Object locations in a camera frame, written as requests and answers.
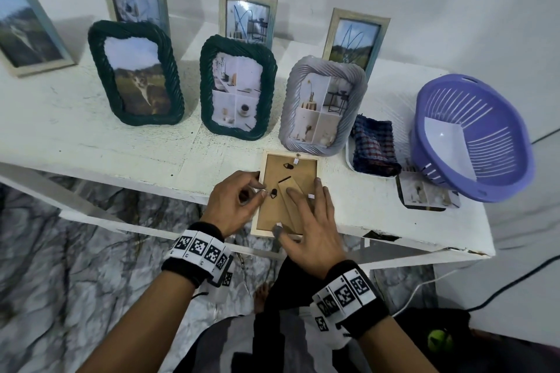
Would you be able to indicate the person's left hand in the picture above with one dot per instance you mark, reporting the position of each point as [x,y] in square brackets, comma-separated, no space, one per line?
[225,204]

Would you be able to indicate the person's right hand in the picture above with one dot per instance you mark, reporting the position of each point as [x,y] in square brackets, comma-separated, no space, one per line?
[317,241]

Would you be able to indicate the person's right middle finger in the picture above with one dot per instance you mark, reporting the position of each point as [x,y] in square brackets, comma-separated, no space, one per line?
[318,198]

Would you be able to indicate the person's right thumb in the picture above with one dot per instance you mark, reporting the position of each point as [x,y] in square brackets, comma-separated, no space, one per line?
[283,235]

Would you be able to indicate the person's left thumb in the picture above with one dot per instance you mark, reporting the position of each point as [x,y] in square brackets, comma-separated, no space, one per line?
[254,198]

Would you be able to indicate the wooden frame with brown backing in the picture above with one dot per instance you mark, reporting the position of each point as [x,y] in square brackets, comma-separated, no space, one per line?
[275,211]

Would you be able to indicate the person's right forearm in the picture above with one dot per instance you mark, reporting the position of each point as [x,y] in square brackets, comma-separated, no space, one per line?
[393,353]

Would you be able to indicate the person's left forearm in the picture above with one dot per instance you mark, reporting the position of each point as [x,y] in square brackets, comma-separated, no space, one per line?
[148,320]

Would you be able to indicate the person's foot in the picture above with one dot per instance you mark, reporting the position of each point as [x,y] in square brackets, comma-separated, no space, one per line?
[261,298]

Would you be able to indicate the blue checked cloth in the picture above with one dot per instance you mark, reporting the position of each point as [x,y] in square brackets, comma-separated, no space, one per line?
[374,145]

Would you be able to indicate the left wristband with square markers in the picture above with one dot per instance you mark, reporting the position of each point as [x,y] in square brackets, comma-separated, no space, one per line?
[199,252]

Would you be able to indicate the wristband with square markers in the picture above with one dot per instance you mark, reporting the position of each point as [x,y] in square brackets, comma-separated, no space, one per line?
[199,252]
[348,298]

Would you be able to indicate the right wristband with square markers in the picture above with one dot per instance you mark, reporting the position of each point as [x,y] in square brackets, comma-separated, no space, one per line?
[348,298]

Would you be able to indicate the person's black grey clothing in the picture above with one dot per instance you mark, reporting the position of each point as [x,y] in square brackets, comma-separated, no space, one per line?
[271,342]

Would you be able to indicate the loose photo print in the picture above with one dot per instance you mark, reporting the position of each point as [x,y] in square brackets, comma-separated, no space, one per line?
[426,195]

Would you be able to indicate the white paper sheet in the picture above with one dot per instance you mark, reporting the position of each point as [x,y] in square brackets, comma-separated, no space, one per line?
[448,145]

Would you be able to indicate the green tennis ball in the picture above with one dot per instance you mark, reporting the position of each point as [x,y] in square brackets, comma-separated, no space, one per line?
[439,341]

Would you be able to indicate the purple plastic basket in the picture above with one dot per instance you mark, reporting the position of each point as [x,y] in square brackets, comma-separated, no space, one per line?
[503,145]

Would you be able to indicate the white wooden table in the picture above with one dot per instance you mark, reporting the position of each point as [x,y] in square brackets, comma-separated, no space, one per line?
[65,123]

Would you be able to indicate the black bag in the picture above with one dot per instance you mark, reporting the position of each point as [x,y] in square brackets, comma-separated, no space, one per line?
[490,342]

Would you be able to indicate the grey woven picture frame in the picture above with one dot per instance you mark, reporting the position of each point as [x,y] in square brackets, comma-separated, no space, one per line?
[291,93]

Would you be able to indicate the dark green woven collage frame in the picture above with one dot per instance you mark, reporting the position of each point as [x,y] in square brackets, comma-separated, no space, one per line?
[208,80]

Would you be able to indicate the dark green woven cat frame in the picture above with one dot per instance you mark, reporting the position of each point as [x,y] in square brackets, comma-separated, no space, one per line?
[100,66]

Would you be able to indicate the large light wooden picture frame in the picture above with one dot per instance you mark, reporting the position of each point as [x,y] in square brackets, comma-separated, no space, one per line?
[26,31]

